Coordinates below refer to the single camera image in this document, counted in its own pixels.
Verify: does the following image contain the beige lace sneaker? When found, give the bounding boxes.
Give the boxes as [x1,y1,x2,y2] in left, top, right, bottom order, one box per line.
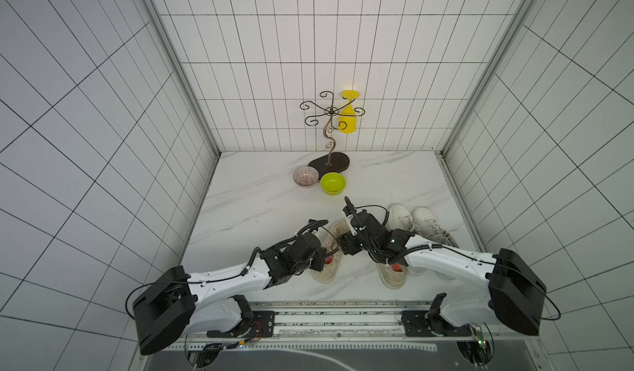
[313,219,350,284]
[376,264,406,289]

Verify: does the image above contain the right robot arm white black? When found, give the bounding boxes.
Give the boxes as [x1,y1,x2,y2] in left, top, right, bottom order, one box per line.
[338,200,549,337]

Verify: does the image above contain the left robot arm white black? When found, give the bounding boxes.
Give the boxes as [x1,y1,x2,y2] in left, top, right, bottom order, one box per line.
[125,220,328,355]

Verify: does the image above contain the white sneaker left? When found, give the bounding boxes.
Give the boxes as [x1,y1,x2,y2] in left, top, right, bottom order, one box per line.
[386,204,426,277]

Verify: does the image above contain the white sneaker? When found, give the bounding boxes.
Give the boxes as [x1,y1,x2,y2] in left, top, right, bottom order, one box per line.
[412,206,461,280]
[386,204,426,277]

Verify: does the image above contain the white sneaker right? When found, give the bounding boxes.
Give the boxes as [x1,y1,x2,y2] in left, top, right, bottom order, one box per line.
[412,206,461,280]

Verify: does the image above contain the green plastic bowl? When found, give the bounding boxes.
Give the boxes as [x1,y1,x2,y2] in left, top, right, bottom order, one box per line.
[320,172,347,196]

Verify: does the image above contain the pink glass bowl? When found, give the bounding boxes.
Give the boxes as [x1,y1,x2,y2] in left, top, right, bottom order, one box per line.
[292,166,320,188]

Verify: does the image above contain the ornate metal cup stand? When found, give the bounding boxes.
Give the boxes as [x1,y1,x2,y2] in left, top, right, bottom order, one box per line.
[299,90,366,179]

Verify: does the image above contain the yellow plastic goblet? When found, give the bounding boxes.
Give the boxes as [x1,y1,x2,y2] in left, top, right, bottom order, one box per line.
[338,90,360,134]

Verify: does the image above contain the aluminium mounting rail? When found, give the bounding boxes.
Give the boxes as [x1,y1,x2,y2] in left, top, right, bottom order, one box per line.
[143,301,541,345]

